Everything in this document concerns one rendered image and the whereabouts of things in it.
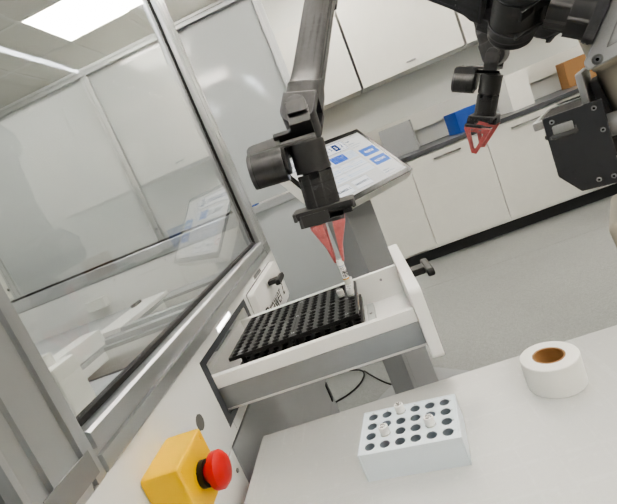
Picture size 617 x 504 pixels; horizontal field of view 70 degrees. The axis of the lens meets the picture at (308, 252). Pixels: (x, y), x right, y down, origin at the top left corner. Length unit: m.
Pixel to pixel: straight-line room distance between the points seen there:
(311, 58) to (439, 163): 2.97
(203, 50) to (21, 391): 2.25
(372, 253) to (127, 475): 1.39
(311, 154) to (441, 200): 3.11
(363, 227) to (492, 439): 1.24
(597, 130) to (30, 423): 0.96
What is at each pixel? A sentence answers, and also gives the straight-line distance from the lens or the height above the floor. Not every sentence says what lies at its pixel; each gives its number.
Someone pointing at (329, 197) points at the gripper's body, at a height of 1.08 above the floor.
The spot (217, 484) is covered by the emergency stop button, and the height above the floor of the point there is 0.87.
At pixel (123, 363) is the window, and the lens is 0.57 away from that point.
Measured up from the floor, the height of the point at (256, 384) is 0.86.
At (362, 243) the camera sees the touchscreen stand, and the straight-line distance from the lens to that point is 1.72.
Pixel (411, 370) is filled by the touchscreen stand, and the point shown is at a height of 0.21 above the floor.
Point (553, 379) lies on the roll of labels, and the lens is 0.63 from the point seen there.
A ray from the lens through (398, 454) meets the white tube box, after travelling 0.57.
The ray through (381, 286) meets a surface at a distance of 0.89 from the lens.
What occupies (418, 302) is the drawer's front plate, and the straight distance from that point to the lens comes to 0.63.
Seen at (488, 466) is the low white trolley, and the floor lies 0.76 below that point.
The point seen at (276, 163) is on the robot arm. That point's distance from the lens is 0.70.
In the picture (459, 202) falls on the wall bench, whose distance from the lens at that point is 3.80.
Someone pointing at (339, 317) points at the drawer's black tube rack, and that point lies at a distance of 0.70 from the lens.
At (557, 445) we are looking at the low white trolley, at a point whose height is 0.76.
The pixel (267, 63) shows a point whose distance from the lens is 2.46.
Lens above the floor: 1.14
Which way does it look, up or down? 10 degrees down
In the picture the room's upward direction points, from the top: 22 degrees counter-clockwise
